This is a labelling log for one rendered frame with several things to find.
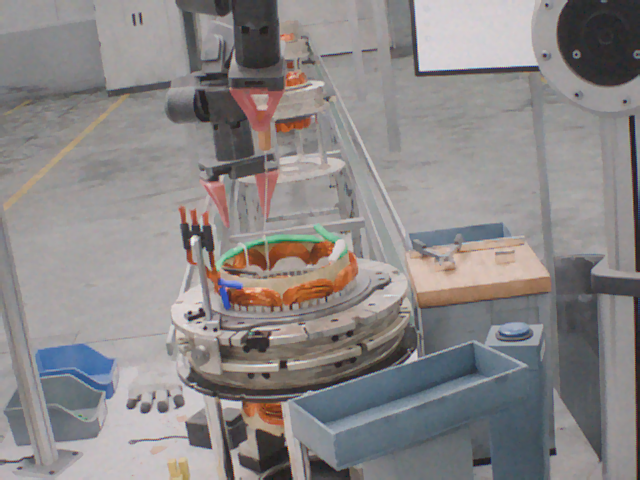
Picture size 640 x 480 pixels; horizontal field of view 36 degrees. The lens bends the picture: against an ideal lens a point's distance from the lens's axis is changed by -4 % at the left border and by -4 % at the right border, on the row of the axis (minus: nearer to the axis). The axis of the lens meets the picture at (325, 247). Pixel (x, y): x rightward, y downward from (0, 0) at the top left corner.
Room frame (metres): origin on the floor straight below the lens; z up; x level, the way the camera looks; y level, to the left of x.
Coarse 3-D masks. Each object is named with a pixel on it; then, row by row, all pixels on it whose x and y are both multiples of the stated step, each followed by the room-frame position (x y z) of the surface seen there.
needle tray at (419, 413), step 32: (448, 352) 1.12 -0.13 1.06; (480, 352) 1.12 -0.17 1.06; (352, 384) 1.07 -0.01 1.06; (384, 384) 1.09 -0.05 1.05; (416, 384) 1.10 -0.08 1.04; (448, 384) 1.11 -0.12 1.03; (480, 384) 1.02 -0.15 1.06; (512, 384) 1.04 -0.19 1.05; (320, 416) 1.05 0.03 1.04; (352, 416) 1.06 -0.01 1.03; (384, 416) 0.97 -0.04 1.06; (416, 416) 0.98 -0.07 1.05; (448, 416) 1.00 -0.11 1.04; (480, 416) 1.02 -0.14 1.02; (320, 448) 0.97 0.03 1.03; (352, 448) 0.95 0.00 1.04; (384, 448) 0.96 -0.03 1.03; (416, 448) 1.00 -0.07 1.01; (448, 448) 1.01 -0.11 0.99
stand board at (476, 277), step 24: (408, 264) 1.48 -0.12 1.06; (432, 264) 1.46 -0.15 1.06; (456, 264) 1.45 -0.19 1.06; (480, 264) 1.43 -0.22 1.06; (504, 264) 1.42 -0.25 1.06; (528, 264) 1.40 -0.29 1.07; (432, 288) 1.35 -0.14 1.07; (456, 288) 1.34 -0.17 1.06; (480, 288) 1.34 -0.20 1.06; (504, 288) 1.34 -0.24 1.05; (528, 288) 1.34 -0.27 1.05
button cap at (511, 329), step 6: (504, 324) 1.23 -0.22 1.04; (510, 324) 1.23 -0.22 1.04; (516, 324) 1.22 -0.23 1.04; (522, 324) 1.22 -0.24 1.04; (504, 330) 1.21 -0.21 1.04; (510, 330) 1.21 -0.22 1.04; (516, 330) 1.21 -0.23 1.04; (522, 330) 1.20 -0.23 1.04; (528, 330) 1.21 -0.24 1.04; (504, 336) 1.21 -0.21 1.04; (510, 336) 1.20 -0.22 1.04; (516, 336) 1.20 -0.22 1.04
